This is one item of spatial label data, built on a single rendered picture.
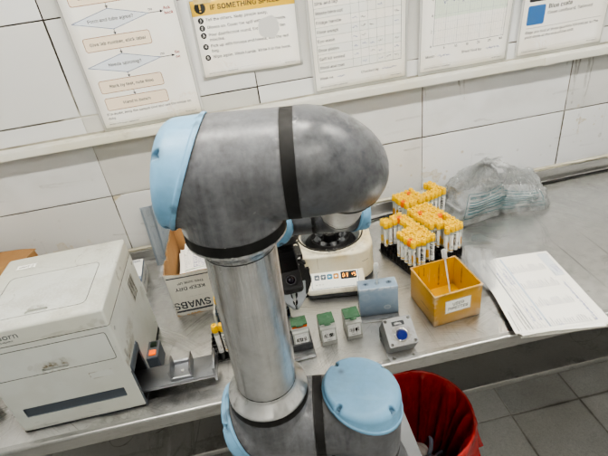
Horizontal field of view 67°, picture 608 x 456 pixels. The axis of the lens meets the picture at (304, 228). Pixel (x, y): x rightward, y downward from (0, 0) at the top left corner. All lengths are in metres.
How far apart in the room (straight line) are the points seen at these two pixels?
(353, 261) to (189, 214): 0.89
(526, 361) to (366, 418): 1.40
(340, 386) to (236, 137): 0.41
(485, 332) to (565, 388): 1.15
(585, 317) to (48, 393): 1.25
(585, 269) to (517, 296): 0.25
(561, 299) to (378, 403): 0.76
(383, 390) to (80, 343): 0.64
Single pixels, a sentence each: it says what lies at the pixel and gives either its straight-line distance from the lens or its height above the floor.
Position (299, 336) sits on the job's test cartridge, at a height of 0.94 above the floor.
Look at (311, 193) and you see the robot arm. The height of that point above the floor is 1.53.
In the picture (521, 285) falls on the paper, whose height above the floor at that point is 0.89.
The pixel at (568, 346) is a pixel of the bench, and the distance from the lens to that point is 2.13.
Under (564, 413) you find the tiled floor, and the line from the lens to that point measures 2.26.
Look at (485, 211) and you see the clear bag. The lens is 1.64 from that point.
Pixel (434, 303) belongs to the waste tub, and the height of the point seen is 0.95.
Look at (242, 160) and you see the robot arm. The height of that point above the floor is 1.57.
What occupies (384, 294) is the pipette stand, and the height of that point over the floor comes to 0.95.
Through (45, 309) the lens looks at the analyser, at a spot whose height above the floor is 1.17.
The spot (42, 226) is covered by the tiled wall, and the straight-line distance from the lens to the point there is 1.69.
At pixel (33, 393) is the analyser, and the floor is 0.99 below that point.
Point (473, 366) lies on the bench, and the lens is 1.97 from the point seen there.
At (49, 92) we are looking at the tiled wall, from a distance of 1.51.
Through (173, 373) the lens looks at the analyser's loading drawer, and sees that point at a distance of 1.17.
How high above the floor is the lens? 1.73
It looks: 31 degrees down
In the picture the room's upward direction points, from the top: 8 degrees counter-clockwise
